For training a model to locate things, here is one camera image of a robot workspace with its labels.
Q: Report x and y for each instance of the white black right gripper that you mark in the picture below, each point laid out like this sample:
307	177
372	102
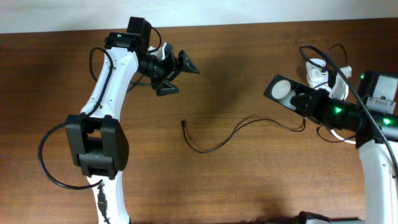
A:
316	97

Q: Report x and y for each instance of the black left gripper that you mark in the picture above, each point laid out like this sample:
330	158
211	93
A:
172	69

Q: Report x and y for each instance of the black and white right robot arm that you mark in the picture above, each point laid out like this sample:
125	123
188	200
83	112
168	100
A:
371	118

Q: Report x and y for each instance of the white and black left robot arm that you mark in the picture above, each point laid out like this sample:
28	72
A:
97	141

